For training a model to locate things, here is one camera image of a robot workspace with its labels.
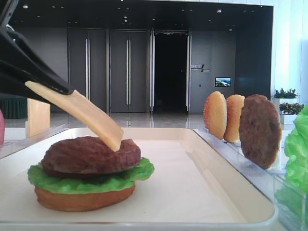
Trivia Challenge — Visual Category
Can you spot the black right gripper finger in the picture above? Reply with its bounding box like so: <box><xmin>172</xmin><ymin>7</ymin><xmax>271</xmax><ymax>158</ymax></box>
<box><xmin>0</xmin><ymin>61</ymin><xmax>50</xmax><ymax>103</ymax></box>

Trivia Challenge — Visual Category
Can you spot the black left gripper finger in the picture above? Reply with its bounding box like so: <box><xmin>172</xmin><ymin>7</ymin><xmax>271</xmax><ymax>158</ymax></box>
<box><xmin>0</xmin><ymin>27</ymin><xmax>74</xmax><ymax>94</ymax></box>

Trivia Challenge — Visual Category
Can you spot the orange cheese slice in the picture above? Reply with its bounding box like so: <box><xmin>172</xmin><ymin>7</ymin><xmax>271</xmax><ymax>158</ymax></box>
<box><xmin>27</xmin><ymin>98</ymin><xmax>50</xmax><ymax>137</ymax></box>
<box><xmin>25</xmin><ymin>81</ymin><xmax>124</xmax><ymax>151</ymax></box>

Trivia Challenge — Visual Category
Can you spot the standing orange cheese slice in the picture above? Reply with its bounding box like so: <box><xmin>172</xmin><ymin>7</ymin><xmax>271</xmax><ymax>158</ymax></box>
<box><xmin>27</xmin><ymin>98</ymin><xmax>50</xmax><ymax>137</ymax></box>

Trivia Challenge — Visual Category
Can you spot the red tomato slice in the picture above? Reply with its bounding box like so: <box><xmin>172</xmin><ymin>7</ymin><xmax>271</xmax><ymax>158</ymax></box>
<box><xmin>0</xmin><ymin>110</ymin><xmax>5</xmax><ymax>145</ymax></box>

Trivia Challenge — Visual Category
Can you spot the green lettuce leaf on burger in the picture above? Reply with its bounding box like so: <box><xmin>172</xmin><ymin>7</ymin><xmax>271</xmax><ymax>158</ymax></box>
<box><xmin>27</xmin><ymin>157</ymin><xmax>154</xmax><ymax>194</ymax></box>

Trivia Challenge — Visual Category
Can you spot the brown meat patty on burger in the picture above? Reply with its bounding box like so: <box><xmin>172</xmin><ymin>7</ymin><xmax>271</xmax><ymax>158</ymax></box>
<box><xmin>41</xmin><ymin>136</ymin><xmax>141</xmax><ymax>179</ymax></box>

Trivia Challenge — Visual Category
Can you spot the standing brown meat patty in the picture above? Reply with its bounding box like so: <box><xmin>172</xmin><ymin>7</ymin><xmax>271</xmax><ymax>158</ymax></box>
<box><xmin>239</xmin><ymin>94</ymin><xmax>282</xmax><ymax>169</ymax></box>

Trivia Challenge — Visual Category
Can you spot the standing green lettuce leaf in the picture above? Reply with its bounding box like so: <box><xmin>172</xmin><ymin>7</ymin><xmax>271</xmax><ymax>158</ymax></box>
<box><xmin>284</xmin><ymin>106</ymin><xmax>308</xmax><ymax>193</ymax></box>

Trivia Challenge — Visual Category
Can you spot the dark double door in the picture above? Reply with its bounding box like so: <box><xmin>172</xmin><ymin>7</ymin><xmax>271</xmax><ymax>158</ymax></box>
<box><xmin>67</xmin><ymin>29</ymin><xmax>149</xmax><ymax>113</ymax></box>

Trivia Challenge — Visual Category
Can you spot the bottom bun slice on tray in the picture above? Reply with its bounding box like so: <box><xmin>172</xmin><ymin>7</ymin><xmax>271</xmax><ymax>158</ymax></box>
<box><xmin>34</xmin><ymin>182</ymin><xmax>136</xmax><ymax>212</ymax></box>

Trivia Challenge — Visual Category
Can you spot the far golden bun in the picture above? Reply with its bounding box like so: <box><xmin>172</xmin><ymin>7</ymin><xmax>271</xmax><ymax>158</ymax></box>
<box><xmin>204</xmin><ymin>91</ymin><xmax>227</xmax><ymax>140</ymax></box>

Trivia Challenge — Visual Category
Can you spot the golden bun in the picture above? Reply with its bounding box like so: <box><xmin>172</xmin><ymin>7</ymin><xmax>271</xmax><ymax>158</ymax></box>
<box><xmin>204</xmin><ymin>91</ymin><xmax>227</xmax><ymax>140</ymax></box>
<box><xmin>224</xmin><ymin>94</ymin><xmax>245</xmax><ymax>143</ymax></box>

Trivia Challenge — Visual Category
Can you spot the cream rectangular tray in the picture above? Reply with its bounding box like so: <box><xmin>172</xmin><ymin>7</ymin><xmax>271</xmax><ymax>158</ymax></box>
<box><xmin>0</xmin><ymin>128</ymin><xmax>278</xmax><ymax>231</ymax></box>

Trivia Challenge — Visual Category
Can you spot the near golden bun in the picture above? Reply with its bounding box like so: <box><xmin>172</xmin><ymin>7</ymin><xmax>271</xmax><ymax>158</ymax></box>
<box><xmin>224</xmin><ymin>94</ymin><xmax>245</xmax><ymax>143</ymax></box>

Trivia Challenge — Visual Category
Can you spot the flower planter box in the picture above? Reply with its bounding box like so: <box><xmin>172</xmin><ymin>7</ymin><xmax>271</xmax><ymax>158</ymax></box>
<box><xmin>274</xmin><ymin>88</ymin><xmax>304</xmax><ymax>124</ymax></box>

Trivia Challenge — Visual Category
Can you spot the left long clear rail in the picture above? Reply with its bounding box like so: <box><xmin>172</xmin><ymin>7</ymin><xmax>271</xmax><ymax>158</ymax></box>
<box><xmin>0</xmin><ymin>125</ymin><xmax>67</xmax><ymax>159</ymax></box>

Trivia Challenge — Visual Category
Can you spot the long clear rail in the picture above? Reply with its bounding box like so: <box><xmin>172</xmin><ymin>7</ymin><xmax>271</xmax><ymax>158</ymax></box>
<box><xmin>0</xmin><ymin>125</ymin><xmax>67</xmax><ymax>159</ymax></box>
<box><xmin>195</xmin><ymin>127</ymin><xmax>308</xmax><ymax>231</ymax></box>

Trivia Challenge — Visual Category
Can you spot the wall display screen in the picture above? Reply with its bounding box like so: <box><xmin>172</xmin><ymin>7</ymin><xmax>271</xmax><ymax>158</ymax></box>
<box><xmin>215</xmin><ymin>77</ymin><xmax>231</xmax><ymax>87</ymax></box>

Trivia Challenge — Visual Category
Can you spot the right long clear rail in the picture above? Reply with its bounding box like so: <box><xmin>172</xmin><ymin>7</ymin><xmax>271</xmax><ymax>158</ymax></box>
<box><xmin>195</xmin><ymin>127</ymin><xmax>308</xmax><ymax>231</ymax></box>

